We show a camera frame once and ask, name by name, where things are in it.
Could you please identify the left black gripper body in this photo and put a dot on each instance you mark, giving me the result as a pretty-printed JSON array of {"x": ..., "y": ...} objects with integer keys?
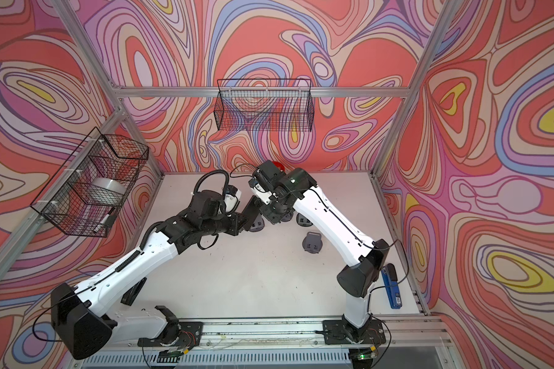
[{"x": 229, "y": 224}]

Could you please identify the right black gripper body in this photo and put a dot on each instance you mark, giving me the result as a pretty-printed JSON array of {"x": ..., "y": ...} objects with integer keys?
[{"x": 275, "y": 211}]

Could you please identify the dark grey phone stand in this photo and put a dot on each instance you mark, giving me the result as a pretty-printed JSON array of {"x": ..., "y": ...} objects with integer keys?
[{"x": 302, "y": 221}]

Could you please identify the black rectangular phone holder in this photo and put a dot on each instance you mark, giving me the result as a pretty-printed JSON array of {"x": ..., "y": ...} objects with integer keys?
[{"x": 250, "y": 213}]

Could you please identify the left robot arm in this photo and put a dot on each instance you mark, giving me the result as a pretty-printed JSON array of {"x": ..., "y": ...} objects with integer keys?
[{"x": 82, "y": 315}]

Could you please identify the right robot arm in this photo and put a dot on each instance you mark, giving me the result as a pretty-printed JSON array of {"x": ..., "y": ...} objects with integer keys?
[{"x": 278, "y": 193}]

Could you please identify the black stapler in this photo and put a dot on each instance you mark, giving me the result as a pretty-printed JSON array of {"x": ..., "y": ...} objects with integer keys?
[{"x": 131, "y": 295}]

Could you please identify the black marker in basket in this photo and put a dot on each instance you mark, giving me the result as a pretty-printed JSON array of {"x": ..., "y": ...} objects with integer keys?
[{"x": 103, "y": 223}]

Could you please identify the silver tape roll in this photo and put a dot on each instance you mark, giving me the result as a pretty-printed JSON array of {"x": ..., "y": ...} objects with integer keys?
[{"x": 106, "y": 191}]

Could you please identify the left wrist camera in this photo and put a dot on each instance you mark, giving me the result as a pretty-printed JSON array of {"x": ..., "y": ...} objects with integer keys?
[{"x": 232, "y": 199}]

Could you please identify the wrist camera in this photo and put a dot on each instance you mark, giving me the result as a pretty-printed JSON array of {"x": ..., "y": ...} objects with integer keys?
[
  {"x": 265, "y": 181},
  {"x": 232, "y": 199}
]

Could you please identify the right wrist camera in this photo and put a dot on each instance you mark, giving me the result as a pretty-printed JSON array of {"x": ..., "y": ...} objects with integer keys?
[{"x": 265, "y": 181}]

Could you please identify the back wire basket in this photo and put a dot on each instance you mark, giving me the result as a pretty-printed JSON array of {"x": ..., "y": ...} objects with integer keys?
[{"x": 264, "y": 105}]

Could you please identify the wire basket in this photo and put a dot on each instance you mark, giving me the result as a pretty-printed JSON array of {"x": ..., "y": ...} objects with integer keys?
[
  {"x": 264, "y": 105},
  {"x": 67, "y": 205}
]

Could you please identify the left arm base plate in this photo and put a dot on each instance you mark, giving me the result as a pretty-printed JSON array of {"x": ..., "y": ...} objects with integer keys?
[{"x": 181, "y": 335}]

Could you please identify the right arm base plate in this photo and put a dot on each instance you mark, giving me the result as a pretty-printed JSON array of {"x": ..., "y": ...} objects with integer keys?
[{"x": 340, "y": 331}]

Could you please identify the left wire basket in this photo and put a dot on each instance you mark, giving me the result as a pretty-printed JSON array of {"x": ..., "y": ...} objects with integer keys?
[{"x": 67, "y": 205}]

